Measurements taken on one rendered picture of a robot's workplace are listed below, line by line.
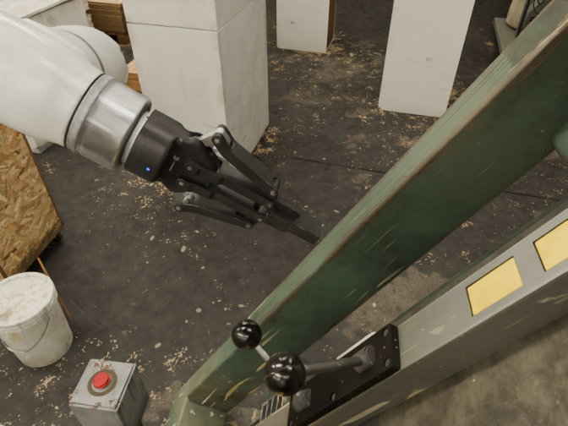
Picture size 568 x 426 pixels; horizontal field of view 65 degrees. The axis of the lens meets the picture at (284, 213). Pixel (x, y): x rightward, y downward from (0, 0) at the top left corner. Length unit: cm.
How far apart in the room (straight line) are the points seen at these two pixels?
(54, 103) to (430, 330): 41
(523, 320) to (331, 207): 263
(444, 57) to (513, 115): 345
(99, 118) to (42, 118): 5
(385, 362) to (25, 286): 202
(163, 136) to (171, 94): 244
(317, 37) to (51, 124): 490
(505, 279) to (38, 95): 45
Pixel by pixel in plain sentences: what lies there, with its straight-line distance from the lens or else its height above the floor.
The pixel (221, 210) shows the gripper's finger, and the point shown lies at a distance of 54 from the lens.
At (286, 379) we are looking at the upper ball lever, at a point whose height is 156.
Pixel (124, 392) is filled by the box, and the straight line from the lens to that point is 117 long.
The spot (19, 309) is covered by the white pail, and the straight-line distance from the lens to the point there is 225.
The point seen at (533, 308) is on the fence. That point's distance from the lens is 39.
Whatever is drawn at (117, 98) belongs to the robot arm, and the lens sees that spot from 49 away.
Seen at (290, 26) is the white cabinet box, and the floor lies 25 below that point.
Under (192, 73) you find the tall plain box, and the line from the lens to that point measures 278.
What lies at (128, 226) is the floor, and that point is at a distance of 300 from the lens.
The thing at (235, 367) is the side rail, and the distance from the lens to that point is 98.
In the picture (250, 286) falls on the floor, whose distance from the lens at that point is 250.
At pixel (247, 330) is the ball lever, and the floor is 146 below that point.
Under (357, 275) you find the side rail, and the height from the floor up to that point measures 139.
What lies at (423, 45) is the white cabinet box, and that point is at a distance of 397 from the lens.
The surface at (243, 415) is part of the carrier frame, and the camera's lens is 124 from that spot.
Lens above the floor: 191
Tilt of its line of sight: 41 degrees down
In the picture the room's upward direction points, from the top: straight up
